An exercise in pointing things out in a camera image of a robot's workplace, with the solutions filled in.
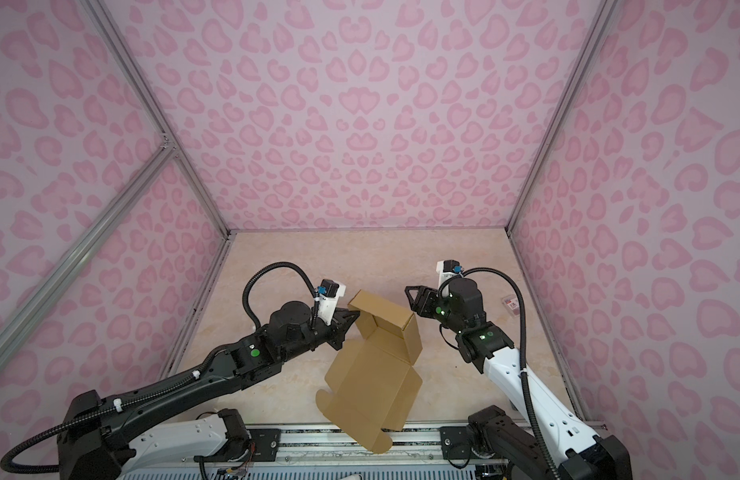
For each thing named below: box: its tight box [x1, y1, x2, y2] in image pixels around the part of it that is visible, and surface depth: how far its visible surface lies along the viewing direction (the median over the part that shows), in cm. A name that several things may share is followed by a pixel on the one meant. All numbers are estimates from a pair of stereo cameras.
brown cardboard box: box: [316, 290, 423, 454], surface depth 74 cm
